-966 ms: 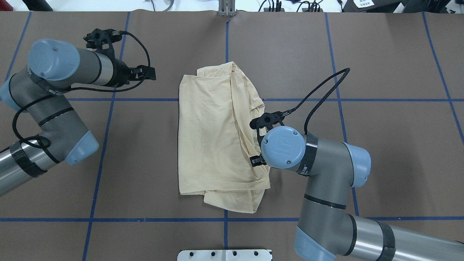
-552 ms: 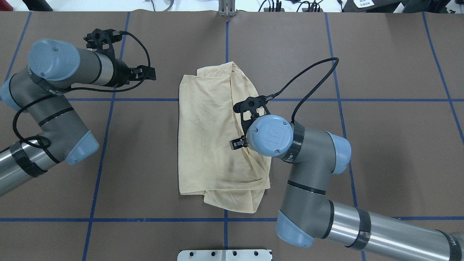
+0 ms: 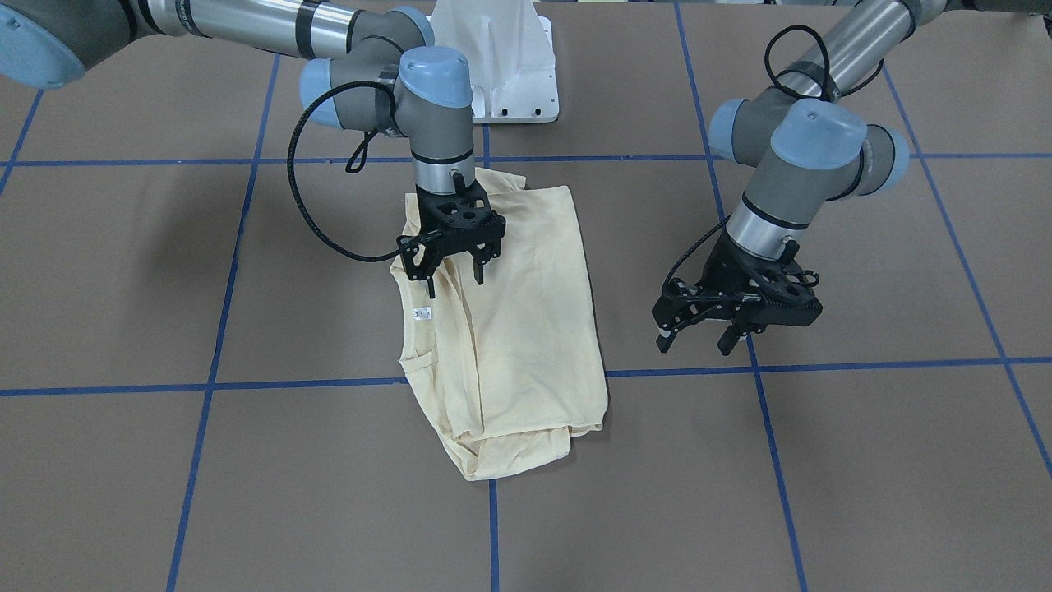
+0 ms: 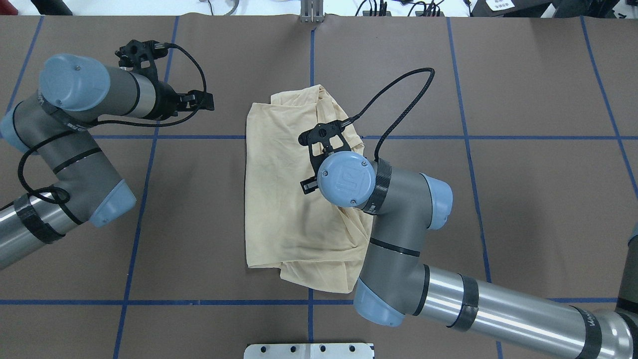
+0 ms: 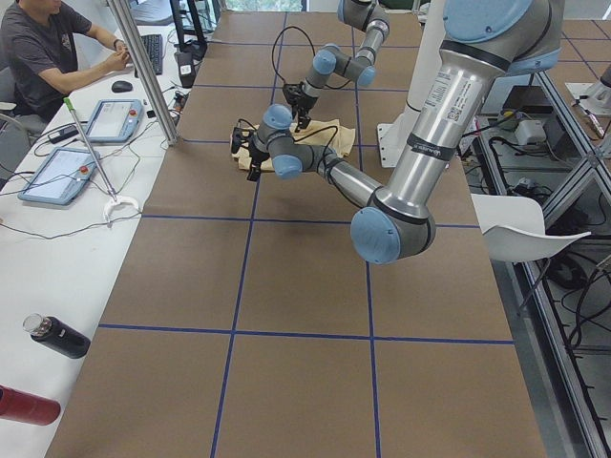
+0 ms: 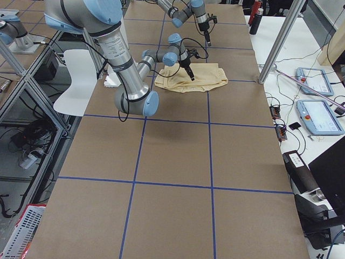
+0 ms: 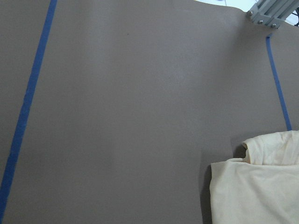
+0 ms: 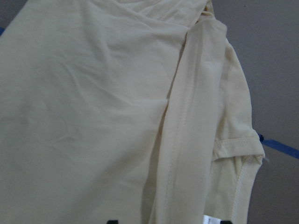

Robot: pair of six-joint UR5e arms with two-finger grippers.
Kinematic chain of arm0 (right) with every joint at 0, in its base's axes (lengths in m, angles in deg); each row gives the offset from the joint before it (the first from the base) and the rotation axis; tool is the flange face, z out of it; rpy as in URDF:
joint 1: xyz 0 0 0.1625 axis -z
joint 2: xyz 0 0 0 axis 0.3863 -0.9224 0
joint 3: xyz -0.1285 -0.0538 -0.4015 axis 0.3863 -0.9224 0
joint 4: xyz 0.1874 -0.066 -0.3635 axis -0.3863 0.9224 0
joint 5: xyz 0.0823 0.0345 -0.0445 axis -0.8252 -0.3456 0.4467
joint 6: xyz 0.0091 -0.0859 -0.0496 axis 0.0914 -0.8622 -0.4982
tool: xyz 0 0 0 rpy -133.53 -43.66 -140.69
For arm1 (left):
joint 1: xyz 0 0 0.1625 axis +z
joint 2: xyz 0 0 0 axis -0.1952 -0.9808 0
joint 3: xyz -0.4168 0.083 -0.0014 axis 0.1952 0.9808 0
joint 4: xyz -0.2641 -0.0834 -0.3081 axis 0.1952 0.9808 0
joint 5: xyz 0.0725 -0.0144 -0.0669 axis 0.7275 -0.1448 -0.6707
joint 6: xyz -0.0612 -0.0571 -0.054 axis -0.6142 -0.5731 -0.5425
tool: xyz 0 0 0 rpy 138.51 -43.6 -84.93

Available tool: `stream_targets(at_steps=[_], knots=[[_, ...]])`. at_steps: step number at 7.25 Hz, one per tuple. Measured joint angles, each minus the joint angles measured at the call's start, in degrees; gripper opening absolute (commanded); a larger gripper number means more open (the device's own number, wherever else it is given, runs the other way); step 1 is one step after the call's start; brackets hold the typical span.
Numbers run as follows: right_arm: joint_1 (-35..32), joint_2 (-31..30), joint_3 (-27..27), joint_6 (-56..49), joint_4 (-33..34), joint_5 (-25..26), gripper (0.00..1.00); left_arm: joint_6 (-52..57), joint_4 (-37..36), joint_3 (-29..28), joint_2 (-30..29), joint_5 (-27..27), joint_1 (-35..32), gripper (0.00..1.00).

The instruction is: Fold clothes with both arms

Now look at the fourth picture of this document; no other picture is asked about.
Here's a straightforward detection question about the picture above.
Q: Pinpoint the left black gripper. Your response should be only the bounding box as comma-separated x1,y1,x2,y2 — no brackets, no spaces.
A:
152,81,215,121

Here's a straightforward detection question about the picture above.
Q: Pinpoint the beige long-sleeve printed shirt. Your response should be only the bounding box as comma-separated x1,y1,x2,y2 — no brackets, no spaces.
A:
245,85,373,294

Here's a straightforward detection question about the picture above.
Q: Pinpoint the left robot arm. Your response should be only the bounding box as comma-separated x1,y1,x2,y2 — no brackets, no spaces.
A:
1,43,214,270

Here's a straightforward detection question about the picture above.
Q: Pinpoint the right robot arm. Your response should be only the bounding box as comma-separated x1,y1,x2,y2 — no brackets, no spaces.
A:
301,151,637,359

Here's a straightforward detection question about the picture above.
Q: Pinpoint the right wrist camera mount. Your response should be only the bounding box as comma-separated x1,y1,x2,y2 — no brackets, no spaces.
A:
297,118,353,175

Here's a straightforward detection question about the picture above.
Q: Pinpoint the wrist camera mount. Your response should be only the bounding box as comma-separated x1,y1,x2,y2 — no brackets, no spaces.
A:
297,118,353,175
115,39,168,83

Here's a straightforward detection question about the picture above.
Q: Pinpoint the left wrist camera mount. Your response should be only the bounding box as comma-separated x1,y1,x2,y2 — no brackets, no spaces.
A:
115,39,168,83

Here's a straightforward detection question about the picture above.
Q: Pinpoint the aluminium frame post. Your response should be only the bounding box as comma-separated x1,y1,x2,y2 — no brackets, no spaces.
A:
300,0,325,23

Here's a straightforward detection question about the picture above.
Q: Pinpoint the white camera mast pedestal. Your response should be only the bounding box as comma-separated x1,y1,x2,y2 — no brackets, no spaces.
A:
243,343,376,359

